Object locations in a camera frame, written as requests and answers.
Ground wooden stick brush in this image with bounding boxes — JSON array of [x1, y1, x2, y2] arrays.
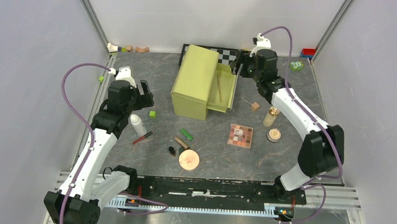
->
[[217, 75, 223, 102]]

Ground copper lipstick tube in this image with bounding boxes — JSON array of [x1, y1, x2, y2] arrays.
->
[[174, 136, 190, 150]]

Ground green makeup organizer box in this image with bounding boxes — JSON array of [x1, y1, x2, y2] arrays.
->
[[171, 45, 237, 120]]

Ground small black compact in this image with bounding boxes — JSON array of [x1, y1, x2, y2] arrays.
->
[[168, 147, 176, 156]]

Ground round wooden disc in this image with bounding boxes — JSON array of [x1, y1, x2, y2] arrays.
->
[[178, 149, 200, 171]]

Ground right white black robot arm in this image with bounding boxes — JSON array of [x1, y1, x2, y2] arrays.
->
[[230, 49, 344, 203]]

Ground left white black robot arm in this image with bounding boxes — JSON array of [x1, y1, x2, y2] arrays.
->
[[44, 80, 154, 224]]

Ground small green cube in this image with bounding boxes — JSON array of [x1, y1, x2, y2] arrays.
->
[[149, 111, 156, 118]]

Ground black white checkerboard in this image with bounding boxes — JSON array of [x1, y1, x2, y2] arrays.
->
[[178, 44, 239, 66]]

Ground white bottle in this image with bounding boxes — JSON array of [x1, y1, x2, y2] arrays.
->
[[130, 114, 147, 137]]

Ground red black pencil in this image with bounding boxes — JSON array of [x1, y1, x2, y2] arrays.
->
[[132, 131, 153, 145]]

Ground wooden arch block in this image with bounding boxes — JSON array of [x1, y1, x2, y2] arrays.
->
[[134, 47, 150, 53]]

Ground small tan block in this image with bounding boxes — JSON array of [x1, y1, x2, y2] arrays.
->
[[126, 45, 133, 52]]

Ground white toy piece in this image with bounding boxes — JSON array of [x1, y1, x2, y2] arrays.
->
[[107, 43, 121, 53]]

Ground brown wooden cube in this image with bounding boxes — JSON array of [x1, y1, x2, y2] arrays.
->
[[250, 102, 260, 111]]

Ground green number block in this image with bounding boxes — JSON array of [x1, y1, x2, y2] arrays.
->
[[289, 61, 305, 71]]

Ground green tube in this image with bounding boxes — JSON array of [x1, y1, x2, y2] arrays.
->
[[180, 129, 194, 141]]

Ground beige foundation bottle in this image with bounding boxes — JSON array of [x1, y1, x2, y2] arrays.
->
[[263, 106, 280, 127]]

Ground red blue blocks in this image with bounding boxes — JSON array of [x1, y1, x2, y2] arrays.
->
[[300, 48, 316, 59]]

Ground eyeshadow palette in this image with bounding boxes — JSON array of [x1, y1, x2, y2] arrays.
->
[[227, 124, 254, 149]]

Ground round powder jar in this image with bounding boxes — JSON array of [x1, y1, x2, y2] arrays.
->
[[266, 128, 281, 142]]

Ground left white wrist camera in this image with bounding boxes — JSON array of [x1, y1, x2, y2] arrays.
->
[[109, 66, 137, 88]]

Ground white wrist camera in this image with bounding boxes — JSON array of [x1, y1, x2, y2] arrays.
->
[[250, 33, 271, 57], [109, 66, 137, 88]]

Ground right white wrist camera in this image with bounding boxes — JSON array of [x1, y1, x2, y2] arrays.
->
[[250, 33, 271, 57]]

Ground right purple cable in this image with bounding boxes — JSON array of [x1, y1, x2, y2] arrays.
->
[[250, 25, 351, 224]]

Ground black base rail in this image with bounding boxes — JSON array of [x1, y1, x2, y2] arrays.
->
[[108, 175, 307, 218]]

